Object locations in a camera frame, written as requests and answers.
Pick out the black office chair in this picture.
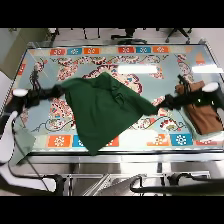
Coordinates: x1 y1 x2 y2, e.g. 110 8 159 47
164 27 194 45
110 27 148 45

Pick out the brown garment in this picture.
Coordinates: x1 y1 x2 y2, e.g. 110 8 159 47
175 80 224 136

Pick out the dark green shirt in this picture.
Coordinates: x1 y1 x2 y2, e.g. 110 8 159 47
61 71 160 157

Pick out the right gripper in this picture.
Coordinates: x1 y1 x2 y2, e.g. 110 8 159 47
159 94 179 111

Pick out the pale green garment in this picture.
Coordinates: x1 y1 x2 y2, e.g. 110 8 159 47
13 127 37 166

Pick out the black cable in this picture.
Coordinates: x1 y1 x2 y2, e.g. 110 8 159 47
11 118 52 193

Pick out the silver frame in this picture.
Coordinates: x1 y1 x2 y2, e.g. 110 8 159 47
0 151 224 197

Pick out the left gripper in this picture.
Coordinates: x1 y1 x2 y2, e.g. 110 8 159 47
46 84 67 100

